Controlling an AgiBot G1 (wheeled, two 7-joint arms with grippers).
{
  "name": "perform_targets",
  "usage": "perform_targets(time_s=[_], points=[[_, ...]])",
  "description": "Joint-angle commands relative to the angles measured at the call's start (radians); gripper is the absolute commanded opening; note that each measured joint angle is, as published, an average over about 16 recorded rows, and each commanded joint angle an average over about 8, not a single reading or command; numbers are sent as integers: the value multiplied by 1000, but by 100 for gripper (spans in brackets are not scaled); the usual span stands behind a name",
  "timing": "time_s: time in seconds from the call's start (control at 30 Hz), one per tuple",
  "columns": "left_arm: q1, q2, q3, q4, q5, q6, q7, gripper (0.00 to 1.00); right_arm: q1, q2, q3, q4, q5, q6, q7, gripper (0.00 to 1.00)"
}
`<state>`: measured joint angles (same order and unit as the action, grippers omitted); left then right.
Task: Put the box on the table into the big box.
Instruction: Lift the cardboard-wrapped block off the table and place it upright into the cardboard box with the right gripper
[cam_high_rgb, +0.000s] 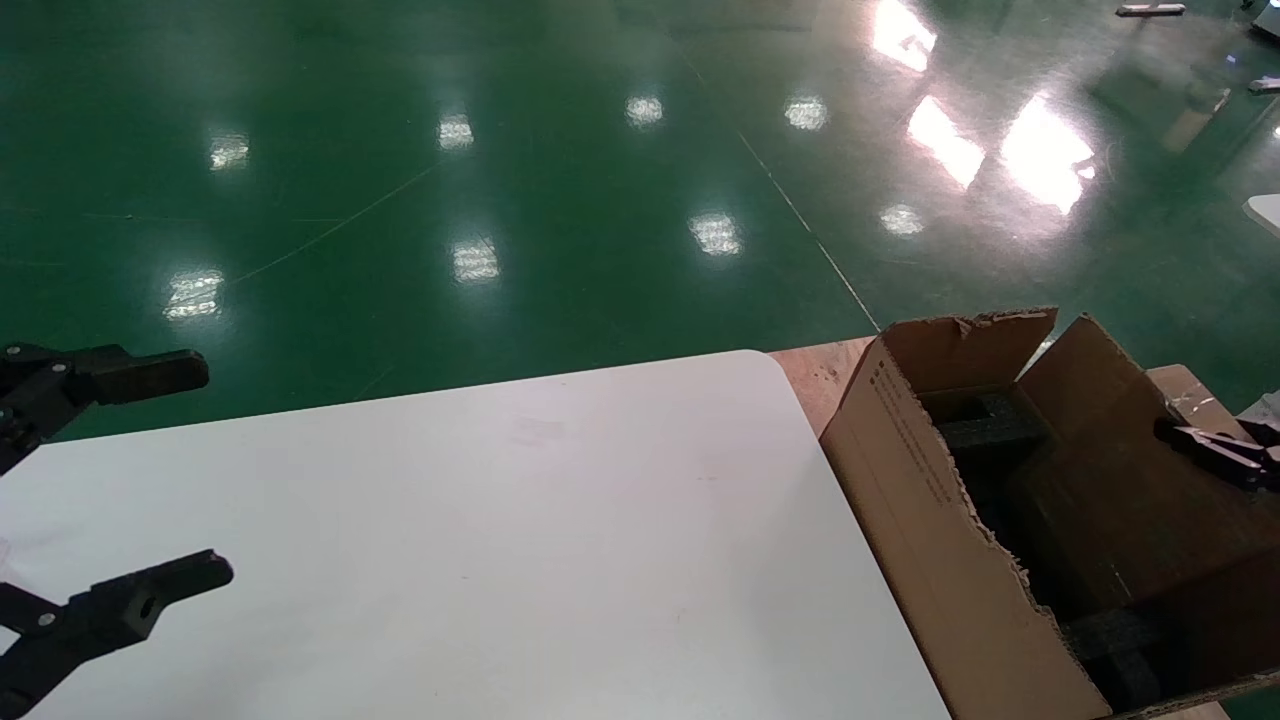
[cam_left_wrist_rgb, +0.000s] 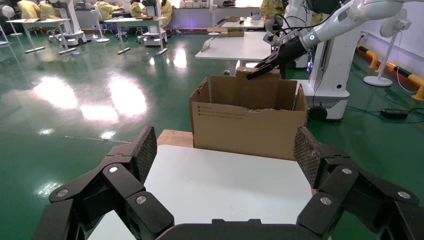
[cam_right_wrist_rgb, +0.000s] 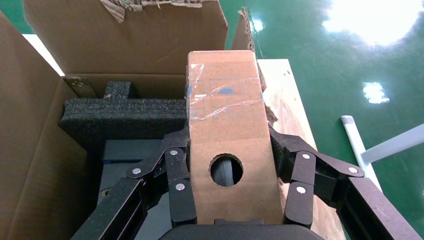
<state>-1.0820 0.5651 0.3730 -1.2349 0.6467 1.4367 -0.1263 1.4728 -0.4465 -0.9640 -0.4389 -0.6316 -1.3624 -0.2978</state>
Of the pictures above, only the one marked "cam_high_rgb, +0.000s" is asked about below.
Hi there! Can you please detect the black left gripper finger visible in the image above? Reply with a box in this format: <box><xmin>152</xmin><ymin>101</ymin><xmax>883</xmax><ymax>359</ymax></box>
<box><xmin>0</xmin><ymin>343</ymin><xmax>211</xmax><ymax>476</ymax></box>
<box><xmin>0</xmin><ymin>550</ymin><xmax>235</xmax><ymax>720</ymax></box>

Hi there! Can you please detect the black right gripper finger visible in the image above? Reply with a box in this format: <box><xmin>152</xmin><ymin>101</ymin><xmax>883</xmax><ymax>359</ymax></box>
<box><xmin>1155</xmin><ymin>416</ymin><xmax>1280</xmax><ymax>491</ymax></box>

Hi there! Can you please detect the small brown box with hole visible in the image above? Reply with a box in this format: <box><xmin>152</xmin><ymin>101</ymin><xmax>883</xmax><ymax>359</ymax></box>
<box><xmin>1010</xmin><ymin>440</ymin><xmax>1280</xmax><ymax>626</ymax></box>

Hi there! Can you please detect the big cardboard box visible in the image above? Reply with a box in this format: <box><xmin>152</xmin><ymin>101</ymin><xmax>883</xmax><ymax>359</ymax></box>
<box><xmin>820</xmin><ymin>308</ymin><xmax>1280</xmax><ymax>720</ymax></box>

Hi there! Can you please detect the brown wooden board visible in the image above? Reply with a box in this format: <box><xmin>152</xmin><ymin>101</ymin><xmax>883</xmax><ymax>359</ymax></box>
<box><xmin>768</xmin><ymin>337</ymin><xmax>881</xmax><ymax>441</ymax></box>

